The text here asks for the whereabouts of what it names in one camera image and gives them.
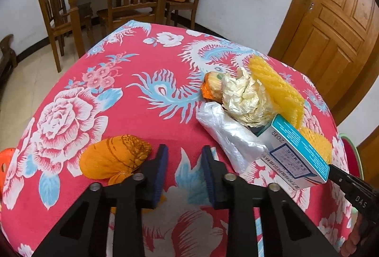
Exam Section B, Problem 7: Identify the red bin with green rim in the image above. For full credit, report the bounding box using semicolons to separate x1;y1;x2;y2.
338;133;364;179

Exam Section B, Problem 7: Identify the wooden door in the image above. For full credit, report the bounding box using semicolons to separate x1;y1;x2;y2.
268;0;379;127

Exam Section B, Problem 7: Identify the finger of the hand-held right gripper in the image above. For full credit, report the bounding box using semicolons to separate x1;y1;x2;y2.
328;164;361;196

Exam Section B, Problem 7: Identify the dark wooden furniture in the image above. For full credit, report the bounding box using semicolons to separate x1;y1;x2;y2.
0;34;17;74

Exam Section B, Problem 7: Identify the large yellow foam net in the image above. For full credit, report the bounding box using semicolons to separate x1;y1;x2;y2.
247;56;305;129

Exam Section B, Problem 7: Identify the orange snack packet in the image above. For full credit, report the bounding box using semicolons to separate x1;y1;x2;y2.
201;72;226;104

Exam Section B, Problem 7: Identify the red floral printed tablecloth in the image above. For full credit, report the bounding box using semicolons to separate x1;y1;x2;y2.
0;20;360;257

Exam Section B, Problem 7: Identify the cream paper ball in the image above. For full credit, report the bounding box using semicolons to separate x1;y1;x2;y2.
221;68;280;127

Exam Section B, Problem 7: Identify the orange crumpled cloth bag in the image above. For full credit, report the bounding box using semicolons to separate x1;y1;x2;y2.
79;135;153;185

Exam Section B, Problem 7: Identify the person's right hand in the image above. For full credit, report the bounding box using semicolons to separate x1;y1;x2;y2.
349;215;363;249

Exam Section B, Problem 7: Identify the teal white medicine box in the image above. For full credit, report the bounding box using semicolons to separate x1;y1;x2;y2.
256;114;330;193

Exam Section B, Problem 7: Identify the small yellow foam net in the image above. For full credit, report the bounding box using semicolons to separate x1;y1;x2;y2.
299;125;332;164

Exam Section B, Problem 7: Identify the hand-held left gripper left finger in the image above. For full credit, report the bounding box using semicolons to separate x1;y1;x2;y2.
31;144;169;257

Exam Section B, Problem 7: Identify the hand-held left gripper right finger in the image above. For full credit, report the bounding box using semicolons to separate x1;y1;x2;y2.
201;145;341;257

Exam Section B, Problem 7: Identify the orange plastic object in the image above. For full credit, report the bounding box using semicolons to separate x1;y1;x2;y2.
0;148;15;195

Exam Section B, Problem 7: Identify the clear plastic bag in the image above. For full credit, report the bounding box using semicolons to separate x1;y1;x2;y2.
195;101;270;173

